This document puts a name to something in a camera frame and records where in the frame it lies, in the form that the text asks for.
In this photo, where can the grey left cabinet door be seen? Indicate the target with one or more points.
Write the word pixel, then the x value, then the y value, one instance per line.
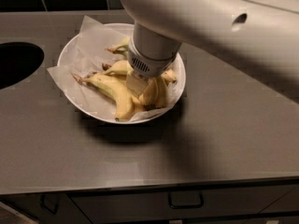
pixel 28 204

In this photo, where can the top back banana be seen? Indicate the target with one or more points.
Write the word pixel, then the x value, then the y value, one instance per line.
pixel 121 48

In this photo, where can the grey drawer front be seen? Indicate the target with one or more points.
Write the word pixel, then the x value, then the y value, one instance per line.
pixel 218 203

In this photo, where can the white parchment paper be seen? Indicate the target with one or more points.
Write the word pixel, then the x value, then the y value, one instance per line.
pixel 92 73

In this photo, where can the small middle banana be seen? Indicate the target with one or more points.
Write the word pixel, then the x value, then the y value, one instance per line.
pixel 121 78

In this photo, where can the black round sink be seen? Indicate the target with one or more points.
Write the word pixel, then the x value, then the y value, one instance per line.
pixel 18 60

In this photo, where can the right front banana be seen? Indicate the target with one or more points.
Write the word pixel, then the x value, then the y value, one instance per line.
pixel 161 100

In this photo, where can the front left banana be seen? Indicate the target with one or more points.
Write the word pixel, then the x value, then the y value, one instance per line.
pixel 113 88

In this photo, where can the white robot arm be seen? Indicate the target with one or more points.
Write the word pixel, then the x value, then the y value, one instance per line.
pixel 257 37

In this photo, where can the curved banana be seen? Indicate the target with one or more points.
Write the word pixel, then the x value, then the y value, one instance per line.
pixel 149 95

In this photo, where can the white bowl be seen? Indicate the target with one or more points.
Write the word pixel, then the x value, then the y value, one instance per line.
pixel 84 53

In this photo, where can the hidden small banana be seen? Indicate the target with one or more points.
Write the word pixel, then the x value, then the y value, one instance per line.
pixel 138 107

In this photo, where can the black left cabinet handle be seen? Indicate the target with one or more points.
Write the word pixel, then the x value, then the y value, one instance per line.
pixel 50 203

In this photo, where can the black drawer handle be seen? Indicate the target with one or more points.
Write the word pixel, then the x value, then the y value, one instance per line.
pixel 185 199

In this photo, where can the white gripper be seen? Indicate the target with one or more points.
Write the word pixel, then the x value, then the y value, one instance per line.
pixel 149 65

